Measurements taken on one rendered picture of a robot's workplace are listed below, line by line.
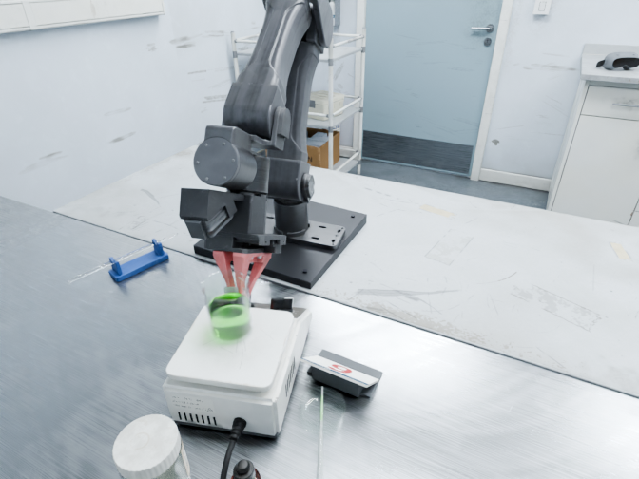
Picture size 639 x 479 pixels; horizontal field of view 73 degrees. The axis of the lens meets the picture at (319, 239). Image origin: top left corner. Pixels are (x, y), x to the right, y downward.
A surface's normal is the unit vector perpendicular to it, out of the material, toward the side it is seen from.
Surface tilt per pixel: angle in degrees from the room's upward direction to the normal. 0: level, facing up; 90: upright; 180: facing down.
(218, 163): 60
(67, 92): 90
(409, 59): 90
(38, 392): 0
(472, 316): 0
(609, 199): 90
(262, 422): 90
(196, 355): 0
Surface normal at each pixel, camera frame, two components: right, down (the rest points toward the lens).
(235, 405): -0.18, 0.52
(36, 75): 0.89, 0.23
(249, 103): -0.15, -0.40
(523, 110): -0.46, 0.47
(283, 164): -0.24, 0.06
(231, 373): -0.01, -0.85
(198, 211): -0.44, 0.00
